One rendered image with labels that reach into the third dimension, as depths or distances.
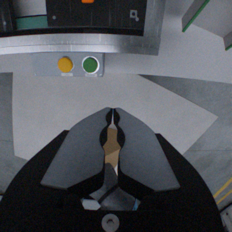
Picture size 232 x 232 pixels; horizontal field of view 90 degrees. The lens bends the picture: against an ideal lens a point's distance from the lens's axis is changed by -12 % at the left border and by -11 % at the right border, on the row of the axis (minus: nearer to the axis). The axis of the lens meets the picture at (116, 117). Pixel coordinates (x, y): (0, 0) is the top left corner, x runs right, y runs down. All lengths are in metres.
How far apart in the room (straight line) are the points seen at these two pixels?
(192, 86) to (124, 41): 1.35
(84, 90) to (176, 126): 0.44
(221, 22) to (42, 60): 0.46
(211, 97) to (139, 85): 1.43
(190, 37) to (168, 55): 0.09
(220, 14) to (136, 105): 0.38
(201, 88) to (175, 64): 1.22
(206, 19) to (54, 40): 0.37
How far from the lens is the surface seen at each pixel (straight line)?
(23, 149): 0.89
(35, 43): 0.44
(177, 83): 1.56
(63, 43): 0.41
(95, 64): 0.37
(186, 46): 0.54
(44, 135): 0.72
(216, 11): 0.38
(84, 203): 3.13
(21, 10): 0.51
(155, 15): 0.40
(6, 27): 0.47
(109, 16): 0.37
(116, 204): 0.51
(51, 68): 0.43
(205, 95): 1.80
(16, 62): 0.61
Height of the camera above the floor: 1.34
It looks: 57 degrees down
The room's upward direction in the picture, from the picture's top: 179 degrees clockwise
